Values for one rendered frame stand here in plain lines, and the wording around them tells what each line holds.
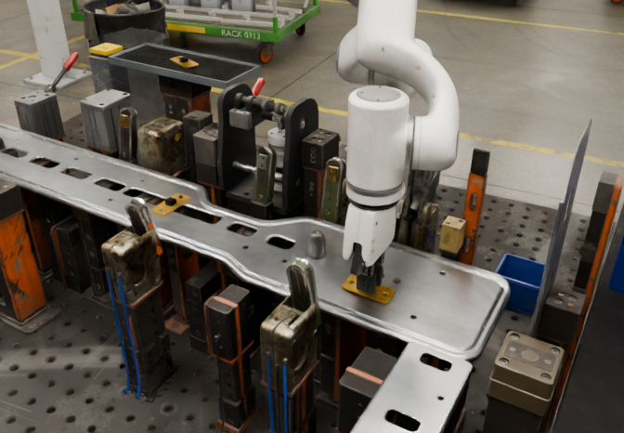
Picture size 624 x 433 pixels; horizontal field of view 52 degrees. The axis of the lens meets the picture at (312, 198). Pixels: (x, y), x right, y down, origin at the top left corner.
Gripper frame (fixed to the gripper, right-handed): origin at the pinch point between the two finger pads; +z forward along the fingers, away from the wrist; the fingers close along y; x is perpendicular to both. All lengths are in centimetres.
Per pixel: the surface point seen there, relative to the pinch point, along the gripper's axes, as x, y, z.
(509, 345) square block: 24.4, 7.7, -3.0
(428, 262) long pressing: 5.6, -12.5, 3.0
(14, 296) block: -76, 15, 24
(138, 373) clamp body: -38.9, 17.3, 26.1
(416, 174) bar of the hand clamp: -0.7, -19.8, -9.6
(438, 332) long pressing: 13.5, 3.5, 2.9
